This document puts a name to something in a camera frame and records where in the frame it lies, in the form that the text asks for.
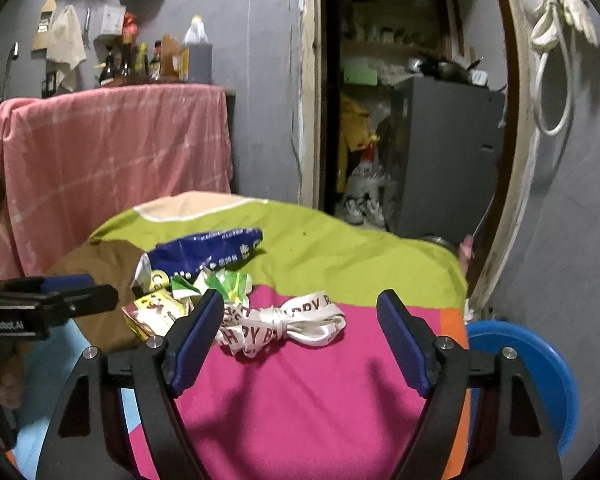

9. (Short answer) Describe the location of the blue milk powder bag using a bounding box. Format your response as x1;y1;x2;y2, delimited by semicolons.
133;228;263;289

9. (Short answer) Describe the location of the green white plastic wrapper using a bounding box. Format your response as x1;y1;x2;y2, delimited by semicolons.
171;269;253;307

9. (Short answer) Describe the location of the white printed ribbon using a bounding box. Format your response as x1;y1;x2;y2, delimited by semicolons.
214;292;347;359

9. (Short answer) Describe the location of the person's left hand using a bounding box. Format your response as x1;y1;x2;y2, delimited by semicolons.
0;339;31;410

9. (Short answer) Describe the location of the blue plastic bucket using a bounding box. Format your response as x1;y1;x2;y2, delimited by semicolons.
467;321;580;457

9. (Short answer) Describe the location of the yellow snack wrapper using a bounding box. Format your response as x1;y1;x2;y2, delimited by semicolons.
122;288;188;341

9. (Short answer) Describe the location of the pink checked cloth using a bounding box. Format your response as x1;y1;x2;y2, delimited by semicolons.
0;84;233;281

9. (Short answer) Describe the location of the colourful patchwork tablecloth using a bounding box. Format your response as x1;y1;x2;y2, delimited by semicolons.
43;192;467;479

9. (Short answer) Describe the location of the dark sauce bottle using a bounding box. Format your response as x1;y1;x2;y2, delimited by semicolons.
98;46;117;87

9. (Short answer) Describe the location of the metal pot on floor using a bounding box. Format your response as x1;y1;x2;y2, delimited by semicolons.
420;234;460;256

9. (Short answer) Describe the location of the beige hanging towel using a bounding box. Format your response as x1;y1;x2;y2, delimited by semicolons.
46;4;86;92

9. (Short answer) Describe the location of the wooden grater board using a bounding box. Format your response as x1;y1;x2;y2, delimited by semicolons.
31;0;57;52

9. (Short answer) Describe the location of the white plastic jug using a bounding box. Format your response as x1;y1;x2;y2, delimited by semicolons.
183;14;209;47

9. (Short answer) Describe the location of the dark grey cabinet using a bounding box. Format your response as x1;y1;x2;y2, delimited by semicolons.
382;77;506;245

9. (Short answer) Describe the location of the yellow plastic bag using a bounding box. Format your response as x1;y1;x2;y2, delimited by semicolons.
336;93;378;193

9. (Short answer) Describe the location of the green box on shelf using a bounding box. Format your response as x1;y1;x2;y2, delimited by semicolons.
342;65;378;87

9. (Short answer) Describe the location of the white hose loop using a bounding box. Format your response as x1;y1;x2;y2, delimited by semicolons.
529;0;576;138

